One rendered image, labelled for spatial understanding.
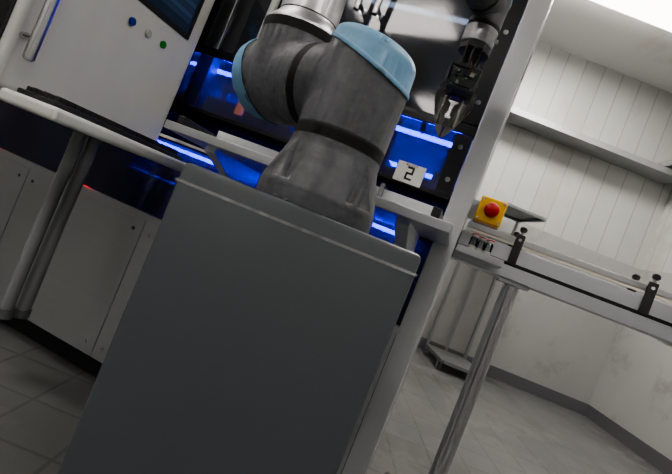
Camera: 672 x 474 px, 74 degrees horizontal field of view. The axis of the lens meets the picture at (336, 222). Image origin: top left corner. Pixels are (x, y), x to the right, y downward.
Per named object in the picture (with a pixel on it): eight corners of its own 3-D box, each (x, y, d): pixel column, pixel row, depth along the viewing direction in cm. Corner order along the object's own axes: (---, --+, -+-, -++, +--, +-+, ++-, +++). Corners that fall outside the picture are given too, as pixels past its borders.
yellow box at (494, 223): (472, 221, 130) (481, 198, 130) (496, 230, 128) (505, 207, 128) (473, 218, 123) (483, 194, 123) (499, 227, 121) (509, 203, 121)
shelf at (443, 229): (250, 173, 151) (252, 167, 151) (448, 249, 132) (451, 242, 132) (163, 126, 104) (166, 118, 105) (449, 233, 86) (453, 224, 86)
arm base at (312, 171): (372, 236, 48) (406, 151, 48) (242, 184, 48) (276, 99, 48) (363, 235, 63) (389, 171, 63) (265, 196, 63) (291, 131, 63)
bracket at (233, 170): (246, 213, 140) (262, 175, 141) (254, 217, 140) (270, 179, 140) (185, 194, 108) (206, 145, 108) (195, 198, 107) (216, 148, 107)
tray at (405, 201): (356, 206, 138) (360, 195, 138) (435, 236, 131) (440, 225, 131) (326, 183, 106) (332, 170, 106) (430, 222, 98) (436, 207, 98)
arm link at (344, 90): (351, 127, 47) (398, 10, 47) (269, 111, 55) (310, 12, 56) (402, 166, 56) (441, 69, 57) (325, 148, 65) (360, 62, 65)
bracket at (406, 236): (393, 274, 127) (410, 232, 127) (403, 278, 126) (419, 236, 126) (374, 273, 94) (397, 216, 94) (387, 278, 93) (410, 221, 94)
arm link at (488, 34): (464, 33, 106) (497, 44, 104) (456, 51, 106) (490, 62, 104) (468, 18, 98) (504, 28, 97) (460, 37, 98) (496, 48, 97)
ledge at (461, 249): (454, 252, 137) (457, 246, 137) (496, 268, 134) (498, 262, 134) (455, 249, 124) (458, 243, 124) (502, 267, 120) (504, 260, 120)
